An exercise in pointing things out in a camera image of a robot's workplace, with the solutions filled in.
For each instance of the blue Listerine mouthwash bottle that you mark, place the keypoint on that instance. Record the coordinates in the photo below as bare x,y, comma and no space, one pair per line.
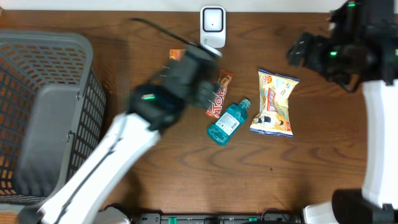
234,116

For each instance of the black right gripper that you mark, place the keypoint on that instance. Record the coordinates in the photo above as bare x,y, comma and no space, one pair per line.
315,43

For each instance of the orange snack packet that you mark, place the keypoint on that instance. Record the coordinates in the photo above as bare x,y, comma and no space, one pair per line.
176,54

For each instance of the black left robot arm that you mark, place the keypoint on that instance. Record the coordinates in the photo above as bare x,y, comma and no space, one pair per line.
154,106

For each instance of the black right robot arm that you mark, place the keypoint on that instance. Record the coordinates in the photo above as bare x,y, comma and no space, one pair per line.
360,54

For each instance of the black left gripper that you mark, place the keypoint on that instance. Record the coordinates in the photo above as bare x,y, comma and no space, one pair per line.
205,92

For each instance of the white barcode scanner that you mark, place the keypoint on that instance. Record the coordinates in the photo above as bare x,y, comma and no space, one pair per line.
213,26

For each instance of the grey plastic shopping basket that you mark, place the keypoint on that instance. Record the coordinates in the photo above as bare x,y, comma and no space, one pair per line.
52,110

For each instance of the cream snack chips bag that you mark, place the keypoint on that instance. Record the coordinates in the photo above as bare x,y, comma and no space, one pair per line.
273,117

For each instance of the orange Top chocolate bar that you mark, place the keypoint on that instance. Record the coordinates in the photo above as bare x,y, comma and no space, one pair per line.
216,107

